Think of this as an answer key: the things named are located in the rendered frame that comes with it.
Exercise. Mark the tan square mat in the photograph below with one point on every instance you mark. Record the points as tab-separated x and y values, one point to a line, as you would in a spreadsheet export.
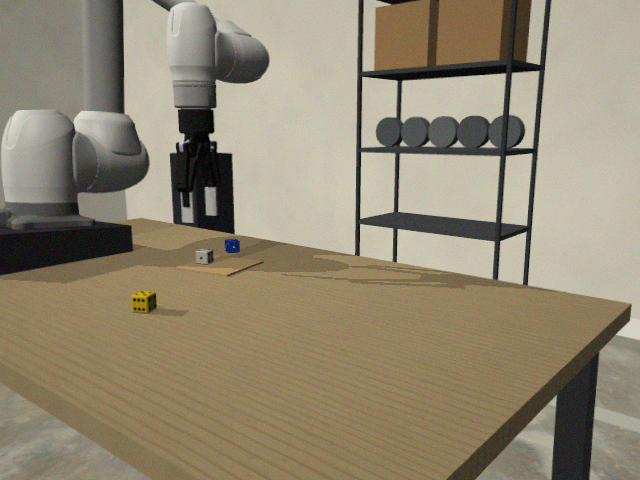
221	266

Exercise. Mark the white die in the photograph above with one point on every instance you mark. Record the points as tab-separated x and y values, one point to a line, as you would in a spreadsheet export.
204	256

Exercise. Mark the yellow die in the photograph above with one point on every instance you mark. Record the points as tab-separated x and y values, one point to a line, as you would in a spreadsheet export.
144	302

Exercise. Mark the blue die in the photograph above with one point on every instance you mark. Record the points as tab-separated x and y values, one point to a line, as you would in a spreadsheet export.
232	246

